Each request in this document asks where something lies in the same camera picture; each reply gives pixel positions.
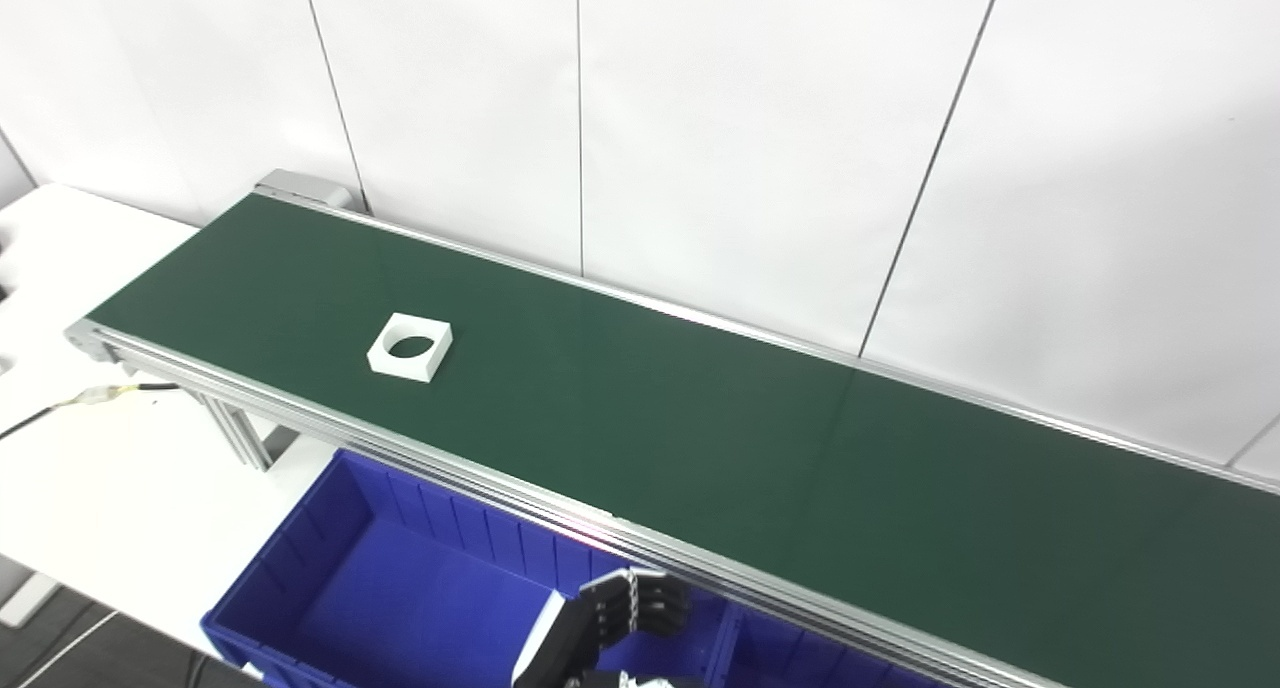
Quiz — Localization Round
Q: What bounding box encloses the green conveyor belt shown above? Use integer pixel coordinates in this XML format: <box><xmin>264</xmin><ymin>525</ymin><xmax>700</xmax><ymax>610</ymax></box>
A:
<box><xmin>88</xmin><ymin>192</ymin><xmax>1280</xmax><ymax>688</ymax></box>
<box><xmin>65</xmin><ymin>168</ymin><xmax>1280</xmax><ymax>688</ymax></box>

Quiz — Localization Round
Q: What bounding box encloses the black cable with yellow connector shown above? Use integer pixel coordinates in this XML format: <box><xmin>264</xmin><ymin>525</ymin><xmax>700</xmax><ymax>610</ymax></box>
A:
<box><xmin>0</xmin><ymin>381</ymin><xmax>181</xmax><ymax>441</ymax></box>

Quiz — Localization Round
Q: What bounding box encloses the white square part with hole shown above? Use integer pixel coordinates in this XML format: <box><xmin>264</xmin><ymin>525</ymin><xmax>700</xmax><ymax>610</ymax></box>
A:
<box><xmin>367</xmin><ymin>312</ymin><xmax>454</xmax><ymax>384</ymax></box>

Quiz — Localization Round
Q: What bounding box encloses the large blue plastic bin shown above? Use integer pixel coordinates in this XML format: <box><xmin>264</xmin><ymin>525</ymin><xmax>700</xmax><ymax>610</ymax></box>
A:
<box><xmin>715</xmin><ymin>608</ymin><xmax>951</xmax><ymax>688</ymax></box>
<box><xmin>200</xmin><ymin>448</ymin><xmax>736</xmax><ymax>688</ymax></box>

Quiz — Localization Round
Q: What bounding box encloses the grey floor cable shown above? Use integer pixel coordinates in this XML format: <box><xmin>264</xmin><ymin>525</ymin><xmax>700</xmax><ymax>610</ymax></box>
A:
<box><xmin>20</xmin><ymin>608</ymin><xmax>121</xmax><ymax>688</ymax></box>

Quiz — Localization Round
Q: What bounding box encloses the white table leg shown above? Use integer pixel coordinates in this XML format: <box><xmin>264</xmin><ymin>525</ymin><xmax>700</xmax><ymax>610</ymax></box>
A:
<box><xmin>0</xmin><ymin>573</ymin><xmax>61</xmax><ymax>629</ymax></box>

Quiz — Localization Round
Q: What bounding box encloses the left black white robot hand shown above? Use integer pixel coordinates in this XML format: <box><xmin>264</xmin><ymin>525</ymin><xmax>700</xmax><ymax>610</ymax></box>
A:
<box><xmin>510</xmin><ymin>566</ymin><xmax>706</xmax><ymax>688</ymax></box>

